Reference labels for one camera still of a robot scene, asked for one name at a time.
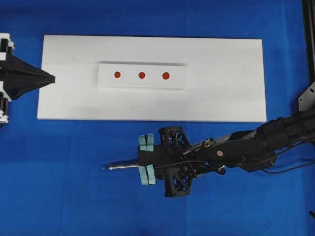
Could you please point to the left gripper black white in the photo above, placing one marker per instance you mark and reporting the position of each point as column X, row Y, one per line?
column 12, row 90

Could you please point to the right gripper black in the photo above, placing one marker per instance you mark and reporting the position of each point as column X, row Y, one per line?
column 175, row 161

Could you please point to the red handled soldering iron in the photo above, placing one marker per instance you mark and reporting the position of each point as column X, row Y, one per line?
column 119, row 166

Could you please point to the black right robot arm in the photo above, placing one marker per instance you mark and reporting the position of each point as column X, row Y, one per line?
column 254, row 150

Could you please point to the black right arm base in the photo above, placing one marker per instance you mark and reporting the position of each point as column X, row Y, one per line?
column 306, row 100

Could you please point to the middle red dot mark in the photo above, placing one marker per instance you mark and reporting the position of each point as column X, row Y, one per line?
column 141, row 75

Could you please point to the red dot mark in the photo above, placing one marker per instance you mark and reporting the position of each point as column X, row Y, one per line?
column 166, row 75
column 117, row 74
column 141, row 75

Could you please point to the right red dot mark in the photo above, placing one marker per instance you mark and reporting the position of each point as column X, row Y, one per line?
column 166, row 75

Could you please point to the left red dot mark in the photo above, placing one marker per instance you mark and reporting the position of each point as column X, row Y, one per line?
column 117, row 74

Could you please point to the large white foam board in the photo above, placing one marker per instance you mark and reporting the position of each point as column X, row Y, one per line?
column 225, row 79

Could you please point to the small white raised plate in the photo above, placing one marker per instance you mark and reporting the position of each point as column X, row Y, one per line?
column 129, row 76

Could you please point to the black aluminium frame rail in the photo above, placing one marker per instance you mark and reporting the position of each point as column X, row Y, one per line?
column 308, row 7

